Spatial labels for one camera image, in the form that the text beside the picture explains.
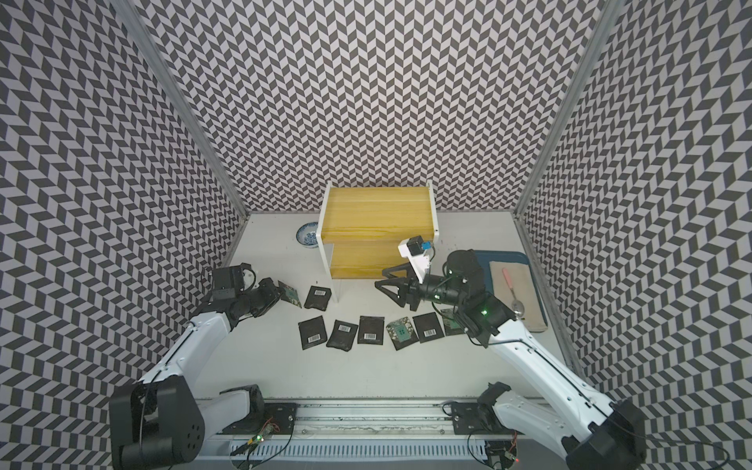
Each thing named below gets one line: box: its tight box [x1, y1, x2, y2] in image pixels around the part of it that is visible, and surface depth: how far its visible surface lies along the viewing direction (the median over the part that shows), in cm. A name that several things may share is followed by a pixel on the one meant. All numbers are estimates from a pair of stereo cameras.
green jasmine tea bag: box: [385, 316, 420, 351], surface depth 89 cm
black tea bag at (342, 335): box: [326, 319, 359, 352], surface depth 88 cm
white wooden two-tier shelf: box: [316, 180, 440, 303], surface depth 76 cm
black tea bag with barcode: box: [357, 315, 385, 346], surface depth 90 cm
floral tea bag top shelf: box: [440, 308, 465, 336], surface depth 91 cm
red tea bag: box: [303, 284, 332, 312], surface depth 96 cm
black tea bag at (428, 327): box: [412, 311, 446, 344], surface depth 90 cm
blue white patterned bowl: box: [295, 221, 320, 249], surface depth 110 cm
